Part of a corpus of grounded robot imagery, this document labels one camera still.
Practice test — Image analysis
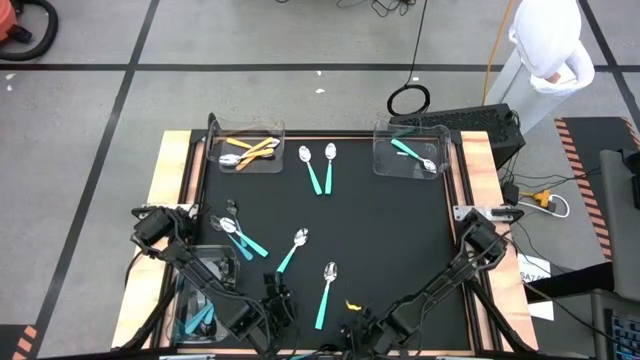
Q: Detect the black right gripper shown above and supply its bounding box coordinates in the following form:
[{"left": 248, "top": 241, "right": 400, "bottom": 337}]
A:
[{"left": 340, "top": 304, "right": 407, "bottom": 357}]

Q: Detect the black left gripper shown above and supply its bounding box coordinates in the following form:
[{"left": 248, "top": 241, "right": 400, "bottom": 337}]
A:
[{"left": 239, "top": 272, "right": 300, "bottom": 359}]

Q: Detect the green handle silver spoon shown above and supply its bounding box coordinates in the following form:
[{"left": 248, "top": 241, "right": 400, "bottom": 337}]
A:
[
  {"left": 390, "top": 138, "right": 438, "bottom": 174},
  {"left": 298, "top": 145, "right": 324, "bottom": 197},
  {"left": 323, "top": 142, "right": 339, "bottom": 196},
  {"left": 276, "top": 227, "right": 310, "bottom": 275},
  {"left": 314, "top": 261, "right": 339, "bottom": 332},
  {"left": 219, "top": 216, "right": 270, "bottom": 259}
]

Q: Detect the clear plastic bin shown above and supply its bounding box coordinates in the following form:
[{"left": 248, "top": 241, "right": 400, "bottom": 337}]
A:
[
  {"left": 372, "top": 121, "right": 453, "bottom": 181},
  {"left": 168, "top": 244, "right": 241, "bottom": 346},
  {"left": 205, "top": 115, "right": 286, "bottom": 175}
]

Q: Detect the white paper label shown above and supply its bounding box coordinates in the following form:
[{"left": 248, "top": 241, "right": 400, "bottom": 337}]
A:
[{"left": 517, "top": 253, "right": 552, "bottom": 285}]

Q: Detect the white paper sheet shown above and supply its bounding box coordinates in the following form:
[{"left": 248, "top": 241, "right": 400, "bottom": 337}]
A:
[{"left": 528, "top": 299, "right": 555, "bottom": 321}]

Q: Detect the black power brick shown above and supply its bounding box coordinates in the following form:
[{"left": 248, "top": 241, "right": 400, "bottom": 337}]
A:
[{"left": 501, "top": 181, "right": 521, "bottom": 207}]

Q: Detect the orange power plug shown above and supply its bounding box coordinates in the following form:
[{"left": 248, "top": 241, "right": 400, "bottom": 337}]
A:
[{"left": 519, "top": 188, "right": 552, "bottom": 206}]

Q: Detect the black computer case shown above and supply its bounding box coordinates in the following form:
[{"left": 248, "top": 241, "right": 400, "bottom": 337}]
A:
[{"left": 388, "top": 103, "right": 527, "bottom": 170}]

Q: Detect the grey machine blue keypad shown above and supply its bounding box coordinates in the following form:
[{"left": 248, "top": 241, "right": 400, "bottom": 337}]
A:
[{"left": 589, "top": 288, "right": 640, "bottom": 360}]

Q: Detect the grey equipment case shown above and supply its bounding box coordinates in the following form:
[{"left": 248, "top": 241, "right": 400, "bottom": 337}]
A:
[{"left": 598, "top": 148, "right": 640, "bottom": 304}]

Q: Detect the hazard striped floor mat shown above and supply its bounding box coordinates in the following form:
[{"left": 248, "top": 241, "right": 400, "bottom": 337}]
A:
[{"left": 553, "top": 116, "right": 640, "bottom": 262}]

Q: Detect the black device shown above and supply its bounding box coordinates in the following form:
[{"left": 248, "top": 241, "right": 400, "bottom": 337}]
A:
[{"left": 621, "top": 148, "right": 640, "bottom": 211}]

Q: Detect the person in white suit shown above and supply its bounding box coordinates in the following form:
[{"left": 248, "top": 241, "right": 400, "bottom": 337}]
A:
[{"left": 484, "top": 0, "right": 596, "bottom": 135}]

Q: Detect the orange vacuum cleaner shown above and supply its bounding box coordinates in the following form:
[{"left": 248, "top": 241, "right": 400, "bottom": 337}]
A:
[{"left": 0, "top": 0, "right": 22, "bottom": 44}]

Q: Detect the silver metal bracket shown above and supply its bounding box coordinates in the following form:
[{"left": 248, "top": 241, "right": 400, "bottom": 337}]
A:
[{"left": 452, "top": 204, "right": 525, "bottom": 223}]

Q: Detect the black hanging cable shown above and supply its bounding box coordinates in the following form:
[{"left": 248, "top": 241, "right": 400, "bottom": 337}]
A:
[{"left": 386, "top": 0, "right": 432, "bottom": 118}]

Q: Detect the black floor cable tangle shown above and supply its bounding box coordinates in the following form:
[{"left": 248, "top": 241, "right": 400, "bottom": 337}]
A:
[{"left": 274, "top": 0, "right": 419, "bottom": 17}]

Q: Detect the yellow hanging cable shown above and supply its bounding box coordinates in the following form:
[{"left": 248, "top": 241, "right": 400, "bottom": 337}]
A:
[{"left": 481, "top": 0, "right": 516, "bottom": 107}]

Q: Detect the black vacuum hose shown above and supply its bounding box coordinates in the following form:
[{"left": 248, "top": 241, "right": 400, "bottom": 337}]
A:
[{"left": 0, "top": 0, "right": 60, "bottom": 63}]

